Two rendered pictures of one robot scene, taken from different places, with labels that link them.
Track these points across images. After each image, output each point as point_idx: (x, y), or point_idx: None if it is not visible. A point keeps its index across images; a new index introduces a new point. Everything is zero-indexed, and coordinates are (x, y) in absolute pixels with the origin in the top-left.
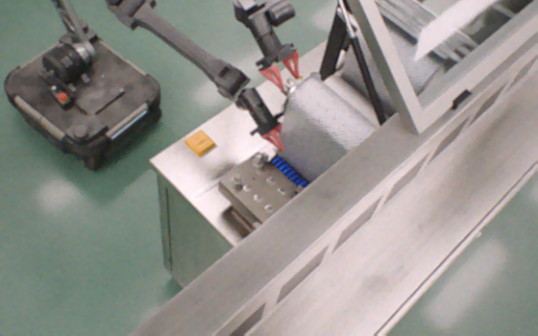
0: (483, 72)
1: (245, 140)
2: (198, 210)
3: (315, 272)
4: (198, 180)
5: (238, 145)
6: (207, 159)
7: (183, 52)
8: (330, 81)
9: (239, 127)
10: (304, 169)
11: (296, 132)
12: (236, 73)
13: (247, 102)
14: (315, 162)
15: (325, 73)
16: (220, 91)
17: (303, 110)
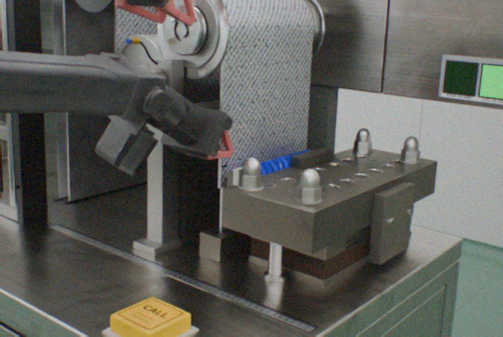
0: None
1: (133, 280)
2: (339, 326)
3: None
4: (261, 327)
5: (147, 287)
6: (195, 319)
7: (50, 74)
8: (147, 34)
9: (93, 287)
10: (264, 144)
11: (245, 73)
12: (128, 58)
13: (174, 96)
14: (277, 101)
15: (33, 138)
16: (161, 92)
17: (244, 13)
